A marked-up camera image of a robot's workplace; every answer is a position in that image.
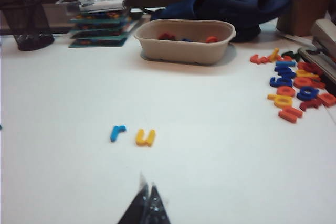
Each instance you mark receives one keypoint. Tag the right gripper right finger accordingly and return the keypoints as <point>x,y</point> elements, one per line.
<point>156,208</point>

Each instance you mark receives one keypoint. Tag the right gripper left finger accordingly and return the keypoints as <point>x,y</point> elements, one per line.
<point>135,208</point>

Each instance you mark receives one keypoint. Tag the yellow letter u magnet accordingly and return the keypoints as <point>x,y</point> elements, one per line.
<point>139,138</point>

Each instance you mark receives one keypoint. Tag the light blue letter r magnet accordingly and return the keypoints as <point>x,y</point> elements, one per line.
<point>114,134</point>

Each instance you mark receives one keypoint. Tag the orange letter n magnet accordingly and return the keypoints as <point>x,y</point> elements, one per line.
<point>290,115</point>

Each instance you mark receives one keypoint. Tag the yellow letter d magnet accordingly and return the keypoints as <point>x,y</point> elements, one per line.
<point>281,100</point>

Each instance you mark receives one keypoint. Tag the letter magnet card pack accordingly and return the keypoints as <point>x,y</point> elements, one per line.
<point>99,43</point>
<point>105,34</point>
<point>105,18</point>

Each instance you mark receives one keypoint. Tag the orange letter o magnet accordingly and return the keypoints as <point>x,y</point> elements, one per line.
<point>282,91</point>

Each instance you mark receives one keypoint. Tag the blue letter g magnet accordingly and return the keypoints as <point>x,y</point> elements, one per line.
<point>281,81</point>

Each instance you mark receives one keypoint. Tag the red letter s magnet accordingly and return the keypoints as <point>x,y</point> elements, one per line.
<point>258,59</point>

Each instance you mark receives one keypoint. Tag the dark red letter magnet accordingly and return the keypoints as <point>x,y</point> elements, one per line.
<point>311,104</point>

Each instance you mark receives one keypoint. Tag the blue letter m magnet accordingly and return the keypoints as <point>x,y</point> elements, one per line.
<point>284,64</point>

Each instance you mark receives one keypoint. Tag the dark green letter magnet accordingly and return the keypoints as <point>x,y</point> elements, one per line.
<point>290,55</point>

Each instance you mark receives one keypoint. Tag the beige pulp tray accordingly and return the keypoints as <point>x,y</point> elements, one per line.
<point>183,51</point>

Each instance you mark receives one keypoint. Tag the clear plastic case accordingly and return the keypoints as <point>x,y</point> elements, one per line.
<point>105,3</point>

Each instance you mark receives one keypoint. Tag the black mesh pen holder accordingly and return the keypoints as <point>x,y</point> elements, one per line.
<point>29,30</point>

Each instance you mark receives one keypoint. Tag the grey metal stapler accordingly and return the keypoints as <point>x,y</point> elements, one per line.
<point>325,32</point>

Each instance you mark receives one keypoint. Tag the grey partition base rail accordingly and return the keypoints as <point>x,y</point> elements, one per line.
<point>52,14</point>

